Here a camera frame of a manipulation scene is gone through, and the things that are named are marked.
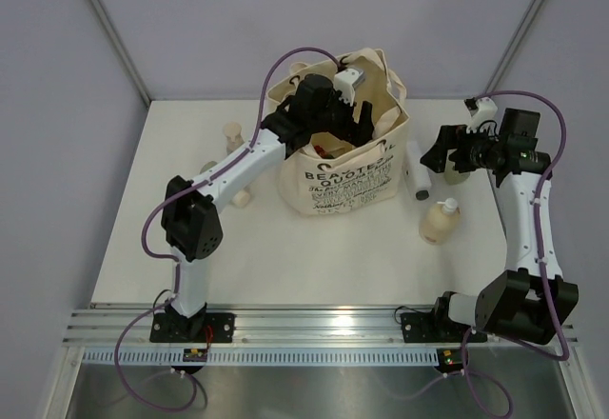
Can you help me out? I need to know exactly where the pale green round bottle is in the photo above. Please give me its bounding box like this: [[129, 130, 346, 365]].
[[443, 160, 470, 186]]

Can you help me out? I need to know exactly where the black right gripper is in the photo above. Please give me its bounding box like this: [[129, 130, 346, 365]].
[[420, 123, 504, 174]]

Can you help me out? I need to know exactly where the right aluminium frame post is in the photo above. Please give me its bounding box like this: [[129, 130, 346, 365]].
[[483, 0, 549, 93]]

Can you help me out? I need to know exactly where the aluminium frame post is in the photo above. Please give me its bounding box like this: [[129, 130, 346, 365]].
[[483, 0, 549, 93], [85, 0, 152, 109]]

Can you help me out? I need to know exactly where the cream canvas tote bag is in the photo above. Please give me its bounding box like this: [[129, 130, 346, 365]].
[[277, 48, 409, 215]]

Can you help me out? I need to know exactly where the white slotted cable duct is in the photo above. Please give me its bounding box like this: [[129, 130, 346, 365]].
[[80, 347, 442, 366]]

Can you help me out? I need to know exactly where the beige pump bottle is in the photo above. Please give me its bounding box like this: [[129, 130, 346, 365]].
[[223, 122, 245, 155]]

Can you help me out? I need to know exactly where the cream pump lotion bottle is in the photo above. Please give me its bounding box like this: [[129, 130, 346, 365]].
[[419, 198, 461, 245]]

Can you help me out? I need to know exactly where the clear amber soap bottle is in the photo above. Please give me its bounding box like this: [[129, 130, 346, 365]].
[[372, 111, 400, 140]]

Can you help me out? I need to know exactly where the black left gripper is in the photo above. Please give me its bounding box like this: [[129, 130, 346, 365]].
[[308, 85, 376, 147]]

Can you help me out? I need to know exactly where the aluminium mounting rail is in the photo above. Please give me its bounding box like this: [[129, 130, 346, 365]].
[[61, 302, 580, 349]]

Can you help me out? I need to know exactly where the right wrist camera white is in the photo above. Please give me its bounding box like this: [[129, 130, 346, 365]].
[[464, 97, 498, 133]]

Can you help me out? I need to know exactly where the left aluminium frame post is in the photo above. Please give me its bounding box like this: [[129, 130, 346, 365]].
[[85, 0, 152, 109]]

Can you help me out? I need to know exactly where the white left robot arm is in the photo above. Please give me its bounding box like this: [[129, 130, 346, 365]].
[[150, 68, 374, 343]]

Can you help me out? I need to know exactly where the white tube black cap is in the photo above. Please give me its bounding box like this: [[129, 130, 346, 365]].
[[404, 140, 432, 201]]

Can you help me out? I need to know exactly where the green dish soap bottle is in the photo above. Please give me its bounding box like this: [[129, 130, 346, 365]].
[[311, 132, 353, 159]]

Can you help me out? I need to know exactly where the pale green lotion tube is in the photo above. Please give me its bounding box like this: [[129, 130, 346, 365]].
[[200, 161, 251, 208]]

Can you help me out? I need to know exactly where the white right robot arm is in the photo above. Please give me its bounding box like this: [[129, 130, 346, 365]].
[[420, 98, 579, 345]]

